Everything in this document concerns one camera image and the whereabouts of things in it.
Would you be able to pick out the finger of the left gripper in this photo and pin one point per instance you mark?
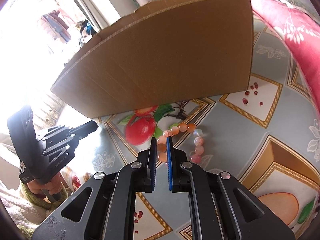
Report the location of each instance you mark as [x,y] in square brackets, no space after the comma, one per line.
[84,130]

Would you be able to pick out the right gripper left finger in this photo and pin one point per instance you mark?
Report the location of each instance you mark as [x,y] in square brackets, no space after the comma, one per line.
[138,176]

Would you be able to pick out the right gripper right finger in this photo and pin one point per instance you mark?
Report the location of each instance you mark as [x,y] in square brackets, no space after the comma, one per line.
[185,176]

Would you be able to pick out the left hand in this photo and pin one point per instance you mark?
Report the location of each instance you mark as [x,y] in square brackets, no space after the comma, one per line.
[53,186]

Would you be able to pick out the green fuzzy sleeve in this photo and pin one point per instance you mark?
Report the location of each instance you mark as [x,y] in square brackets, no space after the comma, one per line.
[41,201]

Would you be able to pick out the fruit pattern tablecloth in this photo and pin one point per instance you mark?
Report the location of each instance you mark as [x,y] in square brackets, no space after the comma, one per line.
[267,136]

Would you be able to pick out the hanging clothes rack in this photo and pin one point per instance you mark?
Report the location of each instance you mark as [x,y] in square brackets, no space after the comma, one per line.
[58,29]

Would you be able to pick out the brown cardboard box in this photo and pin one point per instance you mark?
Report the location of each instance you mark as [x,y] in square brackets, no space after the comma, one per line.
[166,51]

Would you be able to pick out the pink floral blanket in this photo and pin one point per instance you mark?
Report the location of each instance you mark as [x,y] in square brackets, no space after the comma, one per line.
[299,32]

